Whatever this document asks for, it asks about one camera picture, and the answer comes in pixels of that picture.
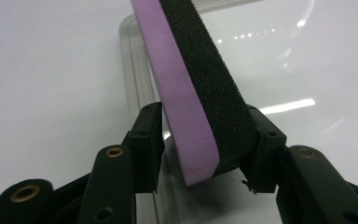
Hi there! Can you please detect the silver-framed whiteboard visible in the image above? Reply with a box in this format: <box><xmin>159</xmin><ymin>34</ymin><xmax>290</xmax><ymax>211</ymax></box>
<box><xmin>118</xmin><ymin>0</ymin><xmax>358</xmax><ymax>224</ymax></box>

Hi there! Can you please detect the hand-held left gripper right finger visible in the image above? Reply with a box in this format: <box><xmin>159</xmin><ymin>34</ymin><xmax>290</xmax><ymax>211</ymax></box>
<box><xmin>240</xmin><ymin>105</ymin><xmax>288</xmax><ymax>194</ymax></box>

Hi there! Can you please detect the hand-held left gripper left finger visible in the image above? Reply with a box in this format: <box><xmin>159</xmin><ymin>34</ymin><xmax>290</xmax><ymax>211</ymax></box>
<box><xmin>121</xmin><ymin>101</ymin><xmax>166</xmax><ymax>194</ymax></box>

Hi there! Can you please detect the purple and black whiteboard eraser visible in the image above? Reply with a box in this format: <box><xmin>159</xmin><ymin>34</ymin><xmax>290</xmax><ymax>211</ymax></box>
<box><xmin>130</xmin><ymin>0</ymin><xmax>261</xmax><ymax>188</ymax></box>

